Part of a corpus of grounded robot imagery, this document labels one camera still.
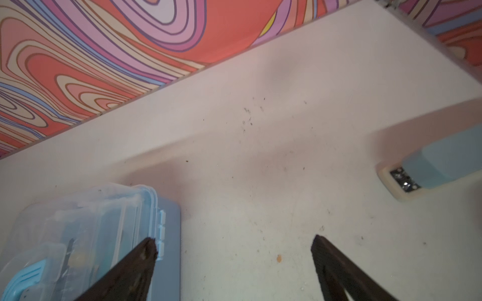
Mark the grey stapler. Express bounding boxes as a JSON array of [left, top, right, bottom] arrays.
[[377, 124, 481, 201]]

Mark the blue plastic tool box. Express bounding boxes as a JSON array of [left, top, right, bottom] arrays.
[[1, 184, 181, 300]]

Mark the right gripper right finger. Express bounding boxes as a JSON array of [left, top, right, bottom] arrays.
[[311, 235, 395, 300]]

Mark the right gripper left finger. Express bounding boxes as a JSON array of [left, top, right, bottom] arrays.
[[77, 238, 158, 301]]

